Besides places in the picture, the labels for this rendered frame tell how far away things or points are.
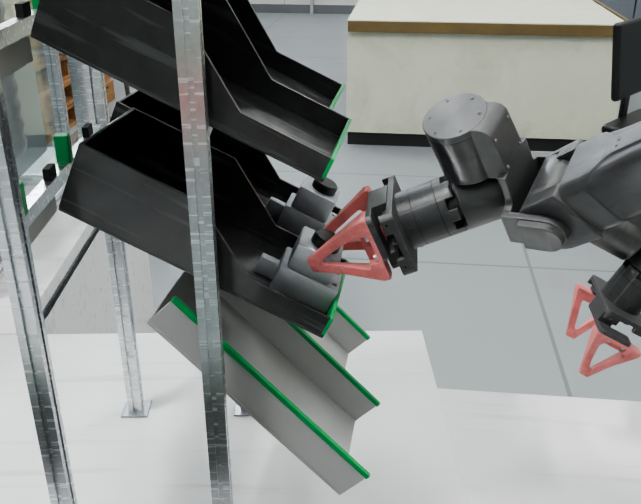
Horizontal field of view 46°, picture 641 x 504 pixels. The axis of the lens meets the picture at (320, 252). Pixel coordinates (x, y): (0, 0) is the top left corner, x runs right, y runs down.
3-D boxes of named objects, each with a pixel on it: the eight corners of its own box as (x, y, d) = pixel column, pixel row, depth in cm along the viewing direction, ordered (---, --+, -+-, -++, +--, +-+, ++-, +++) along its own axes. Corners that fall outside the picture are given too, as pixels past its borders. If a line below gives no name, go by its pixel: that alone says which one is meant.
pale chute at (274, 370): (353, 420, 93) (380, 402, 92) (339, 496, 82) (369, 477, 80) (186, 265, 88) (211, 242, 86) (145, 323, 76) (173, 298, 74)
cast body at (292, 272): (330, 293, 80) (359, 240, 77) (325, 314, 76) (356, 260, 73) (258, 259, 79) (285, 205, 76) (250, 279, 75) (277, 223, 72)
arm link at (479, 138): (567, 255, 64) (600, 181, 68) (536, 162, 57) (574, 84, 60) (444, 238, 72) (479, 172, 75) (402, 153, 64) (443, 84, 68)
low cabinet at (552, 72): (560, 80, 701) (573, -15, 665) (617, 157, 498) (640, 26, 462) (366, 75, 721) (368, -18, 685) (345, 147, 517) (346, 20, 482)
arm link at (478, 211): (535, 220, 70) (521, 180, 74) (516, 168, 65) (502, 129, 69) (463, 244, 72) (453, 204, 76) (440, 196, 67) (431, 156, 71)
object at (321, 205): (328, 234, 94) (353, 187, 91) (323, 249, 90) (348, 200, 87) (268, 204, 94) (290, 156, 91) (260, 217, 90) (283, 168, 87)
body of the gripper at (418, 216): (372, 220, 68) (450, 191, 66) (376, 179, 77) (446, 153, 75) (399, 279, 70) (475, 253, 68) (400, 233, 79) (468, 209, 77)
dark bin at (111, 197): (340, 277, 85) (369, 224, 81) (322, 339, 73) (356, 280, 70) (112, 165, 83) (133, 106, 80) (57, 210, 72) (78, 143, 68)
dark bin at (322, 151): (342, 139, 78) (374, 75, 75) (322, 183, 66) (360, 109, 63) (93, 14, 76) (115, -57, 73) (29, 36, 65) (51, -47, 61)
